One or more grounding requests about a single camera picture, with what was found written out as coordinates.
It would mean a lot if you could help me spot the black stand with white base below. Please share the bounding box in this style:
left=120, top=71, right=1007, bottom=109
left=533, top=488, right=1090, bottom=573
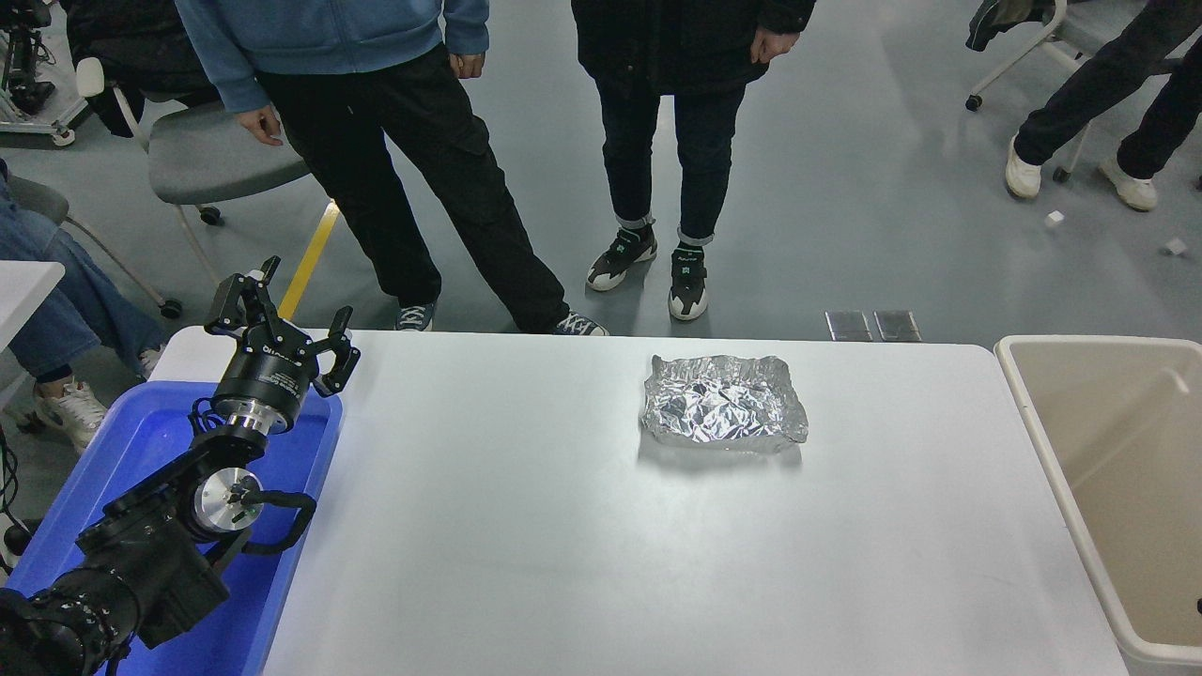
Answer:
left=0, top=0, right=90, bottom=147

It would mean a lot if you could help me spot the grey chair with white frame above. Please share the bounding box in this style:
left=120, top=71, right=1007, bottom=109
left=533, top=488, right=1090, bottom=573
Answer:
left=75, top=56, right=313, bottom=283

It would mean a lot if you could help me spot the dark jacket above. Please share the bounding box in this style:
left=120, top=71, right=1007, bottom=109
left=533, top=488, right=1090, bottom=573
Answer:
left=967, top=0, right=1057, bottom=53

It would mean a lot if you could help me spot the grey chair with castors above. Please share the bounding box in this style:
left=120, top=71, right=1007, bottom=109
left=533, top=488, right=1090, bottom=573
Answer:
left=0, top=172, right=185, bottom=320

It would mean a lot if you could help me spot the black jacket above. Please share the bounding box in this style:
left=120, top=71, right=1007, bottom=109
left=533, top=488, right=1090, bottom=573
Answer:
left=61, top=0, right=219, bottom=138

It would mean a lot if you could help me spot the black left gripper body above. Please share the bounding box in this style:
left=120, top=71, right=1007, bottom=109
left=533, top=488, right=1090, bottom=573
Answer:
left=212, top=342, right=317, bottom=422

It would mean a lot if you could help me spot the small white table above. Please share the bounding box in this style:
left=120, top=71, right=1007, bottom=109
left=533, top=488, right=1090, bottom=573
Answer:
left=0, top=260, right=67, bottom=409

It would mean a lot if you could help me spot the crumpled silver foil tray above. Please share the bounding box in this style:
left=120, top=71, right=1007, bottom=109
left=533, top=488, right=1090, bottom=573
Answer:
left=640, top=354, right=809, bottom=455

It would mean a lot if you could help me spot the white-framed chair with castors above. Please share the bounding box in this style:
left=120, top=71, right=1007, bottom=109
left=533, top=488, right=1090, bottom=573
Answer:
left=965, top=0, right=1186, bottom=184

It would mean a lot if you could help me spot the person's right hand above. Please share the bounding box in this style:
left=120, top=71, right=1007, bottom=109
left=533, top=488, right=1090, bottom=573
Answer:
left=237, top=105, right=285, bottom=147

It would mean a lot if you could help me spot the black cable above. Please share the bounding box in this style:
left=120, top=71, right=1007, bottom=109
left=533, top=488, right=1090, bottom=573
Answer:
left=0, top=424, right=37, bottom=574

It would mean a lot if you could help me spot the blue plastic tray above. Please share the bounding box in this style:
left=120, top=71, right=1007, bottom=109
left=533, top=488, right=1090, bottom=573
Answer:
left=5, top=380, right=345, bottom=676

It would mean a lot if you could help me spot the seated person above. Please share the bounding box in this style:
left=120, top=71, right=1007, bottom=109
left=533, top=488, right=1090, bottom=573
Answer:
left=0, top=158, right=170, bottom=456

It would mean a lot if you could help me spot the large pale plastic bin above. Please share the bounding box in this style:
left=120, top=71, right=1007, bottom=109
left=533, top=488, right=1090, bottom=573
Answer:
left=994, top=335, right=1202, bottom=676

